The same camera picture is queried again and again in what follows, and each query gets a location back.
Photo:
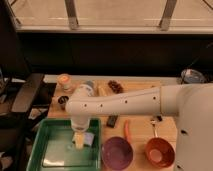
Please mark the small dark metal cup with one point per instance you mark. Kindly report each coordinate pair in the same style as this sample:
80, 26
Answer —
62, 101

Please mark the orange lidded jar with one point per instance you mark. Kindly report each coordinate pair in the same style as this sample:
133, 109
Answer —
64, 80

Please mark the orange frying pan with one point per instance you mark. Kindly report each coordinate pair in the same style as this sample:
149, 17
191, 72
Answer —
159, 151

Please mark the black remote control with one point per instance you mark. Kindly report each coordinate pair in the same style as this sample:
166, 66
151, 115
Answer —
111, 121

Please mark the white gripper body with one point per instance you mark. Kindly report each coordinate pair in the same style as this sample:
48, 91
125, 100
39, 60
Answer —
80, 123

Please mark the blue sponge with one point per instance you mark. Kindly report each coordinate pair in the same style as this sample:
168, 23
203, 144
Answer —
89, 138

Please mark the green plastic tray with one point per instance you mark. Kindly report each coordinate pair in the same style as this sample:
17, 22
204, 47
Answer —
54, 149

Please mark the purple bowl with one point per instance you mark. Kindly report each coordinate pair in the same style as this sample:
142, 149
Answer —
116, 153

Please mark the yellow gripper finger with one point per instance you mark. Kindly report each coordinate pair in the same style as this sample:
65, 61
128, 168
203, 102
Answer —
79, 140

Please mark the black chair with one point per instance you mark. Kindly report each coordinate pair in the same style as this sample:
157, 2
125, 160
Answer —
15, 124

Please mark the brown grape bunch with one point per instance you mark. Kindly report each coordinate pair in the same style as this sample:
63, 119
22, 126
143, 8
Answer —
115, 86

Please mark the orange carrot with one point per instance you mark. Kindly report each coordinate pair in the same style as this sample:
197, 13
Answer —
127, 131

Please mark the yellow banana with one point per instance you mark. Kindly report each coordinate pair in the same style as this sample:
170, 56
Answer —
102, 91

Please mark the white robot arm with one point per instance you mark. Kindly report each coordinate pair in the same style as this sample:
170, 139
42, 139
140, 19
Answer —
190, 104

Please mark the grey bowl at right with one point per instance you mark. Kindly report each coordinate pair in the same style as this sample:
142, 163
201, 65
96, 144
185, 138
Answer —
191, 76

